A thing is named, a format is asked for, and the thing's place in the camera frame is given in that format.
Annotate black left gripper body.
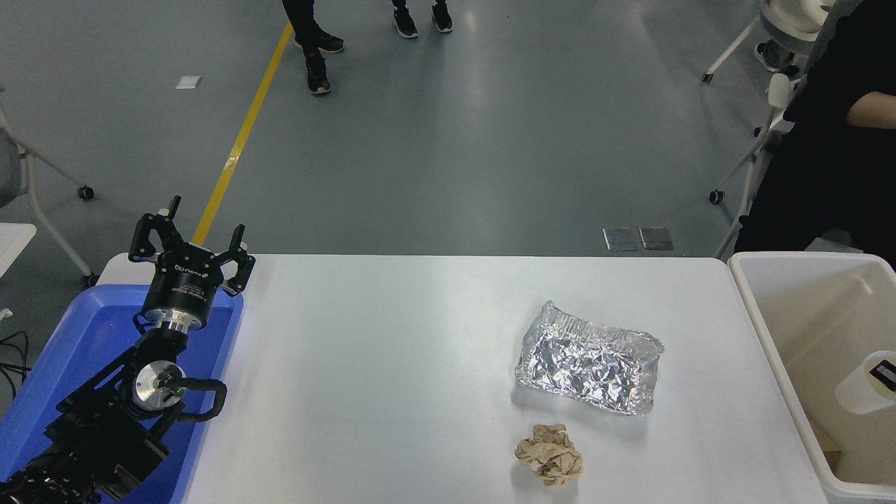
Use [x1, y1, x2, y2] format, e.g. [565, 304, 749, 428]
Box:
[143, 242, 225, 323]

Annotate white paper cup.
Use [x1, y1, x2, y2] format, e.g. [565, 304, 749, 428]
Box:
[834, 350, 896, 415]

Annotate large pale plastic bin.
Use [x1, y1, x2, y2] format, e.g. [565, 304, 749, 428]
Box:
[728, 252, 896, 502]

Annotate white-framed wheeled chair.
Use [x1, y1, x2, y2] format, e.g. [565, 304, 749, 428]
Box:
[0, 84, 99, 288]

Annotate blue plastic tray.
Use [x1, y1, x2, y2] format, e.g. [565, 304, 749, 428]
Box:
[0, 283, 244, 504]

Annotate small white side table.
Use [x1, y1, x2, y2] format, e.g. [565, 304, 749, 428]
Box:
[0, 223, 37, 278]

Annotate standing person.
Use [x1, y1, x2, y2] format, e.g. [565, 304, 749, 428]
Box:
[392, 0, 454, 39]
[282, 0, 345, 96]

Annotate crumpled silver foil tray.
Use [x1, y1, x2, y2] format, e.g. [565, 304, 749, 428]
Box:
[516, 301, 665, 417]

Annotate seated person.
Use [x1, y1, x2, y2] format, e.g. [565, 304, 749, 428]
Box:
[754, 40, 790, 72]

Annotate crumpled tan paper ball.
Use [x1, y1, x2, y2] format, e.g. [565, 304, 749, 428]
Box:
[514, 423, 584, 487]

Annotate white wheeled chair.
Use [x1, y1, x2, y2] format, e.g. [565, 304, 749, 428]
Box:
[702, 0, 835, 83]

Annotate black floor cables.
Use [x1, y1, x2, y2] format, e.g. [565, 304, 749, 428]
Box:
[0, 331, 30, 400]

